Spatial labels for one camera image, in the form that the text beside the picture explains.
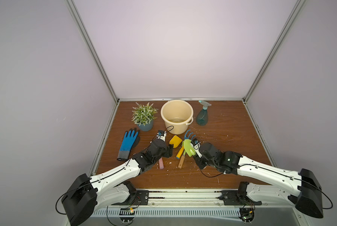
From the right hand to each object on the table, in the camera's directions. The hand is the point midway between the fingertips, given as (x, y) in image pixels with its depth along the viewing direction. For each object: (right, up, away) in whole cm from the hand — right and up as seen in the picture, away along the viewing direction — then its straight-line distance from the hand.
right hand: (194, 152), depth 77 cm
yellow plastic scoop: (-10, +3, +17) cm, 20 cm away
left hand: (-13, +4, +5) cm, 15 cm away
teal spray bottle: (+10, +18, +26) cm, 34 cm away
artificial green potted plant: (-31, +20, +11) cm, 38 cm away
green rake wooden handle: (-7, -7, +8) cm, 13 cm away
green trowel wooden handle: (-4, +3, -1) cm, 5 cm away
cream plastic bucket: (-8, +21, +31) cm, 38 cm away
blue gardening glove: (-43, +3, +17) cm, 47 cm away
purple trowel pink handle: (-19, -8, +6) cm, 22 cm away
